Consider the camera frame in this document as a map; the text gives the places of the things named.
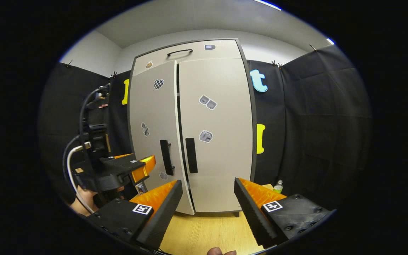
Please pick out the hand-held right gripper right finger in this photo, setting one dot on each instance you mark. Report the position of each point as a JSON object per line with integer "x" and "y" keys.
{"x": 249, "y": 212}

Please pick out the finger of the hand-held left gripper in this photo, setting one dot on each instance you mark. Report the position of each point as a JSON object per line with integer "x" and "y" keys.
{"x": 119, "y": 156}
{"x": 122, "y": 165}

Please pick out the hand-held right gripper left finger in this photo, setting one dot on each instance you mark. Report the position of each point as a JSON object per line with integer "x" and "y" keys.
{"x": 163, "y": 216}

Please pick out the white cabinet door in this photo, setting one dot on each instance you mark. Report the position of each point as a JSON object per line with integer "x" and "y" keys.
{"x": 151, "y": 113}
{"x": 221, "y": 113}

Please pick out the white shoe cabinet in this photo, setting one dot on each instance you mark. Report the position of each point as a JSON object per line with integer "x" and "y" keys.
{"x": 254, "y": 141}

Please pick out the white cabinet drawer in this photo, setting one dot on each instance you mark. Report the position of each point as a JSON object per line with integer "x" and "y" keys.
{"x": 221, "y": 53}

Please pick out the yellow-green plastic bottle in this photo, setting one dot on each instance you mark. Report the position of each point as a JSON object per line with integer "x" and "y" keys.
{"x": 278, "y": 187}

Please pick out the black cloth clip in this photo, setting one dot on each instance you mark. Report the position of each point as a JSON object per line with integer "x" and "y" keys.
{"x": 113, "y": 74}
{"x": 312, "y": 47}

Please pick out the small ceiling light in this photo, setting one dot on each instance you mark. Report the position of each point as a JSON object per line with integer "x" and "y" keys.
{"x": 330, "y": 41}

